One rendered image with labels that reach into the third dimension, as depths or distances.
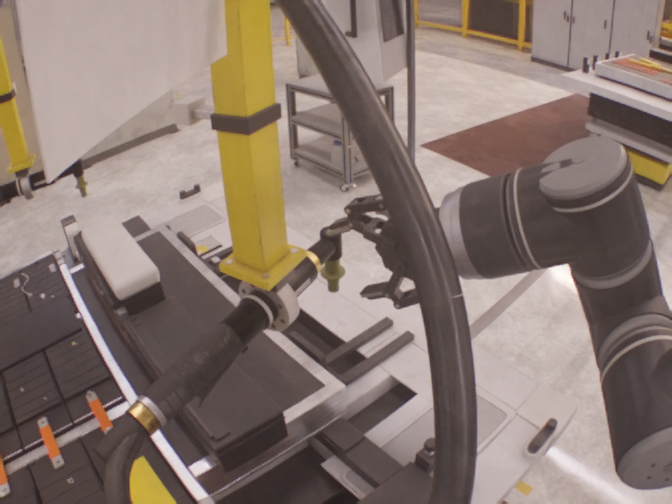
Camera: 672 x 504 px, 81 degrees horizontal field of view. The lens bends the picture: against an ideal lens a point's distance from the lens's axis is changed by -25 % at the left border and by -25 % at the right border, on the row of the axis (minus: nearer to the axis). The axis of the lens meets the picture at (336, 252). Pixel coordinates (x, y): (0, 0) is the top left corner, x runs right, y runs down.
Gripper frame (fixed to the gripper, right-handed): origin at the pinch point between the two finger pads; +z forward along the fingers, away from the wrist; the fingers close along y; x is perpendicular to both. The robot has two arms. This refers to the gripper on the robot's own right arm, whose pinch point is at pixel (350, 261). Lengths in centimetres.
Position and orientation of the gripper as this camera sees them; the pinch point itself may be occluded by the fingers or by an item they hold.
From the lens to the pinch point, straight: 66.6
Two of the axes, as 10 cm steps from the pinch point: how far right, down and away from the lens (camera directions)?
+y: 4.6, 8.5, 2.7
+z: -7.2, 1.8, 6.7
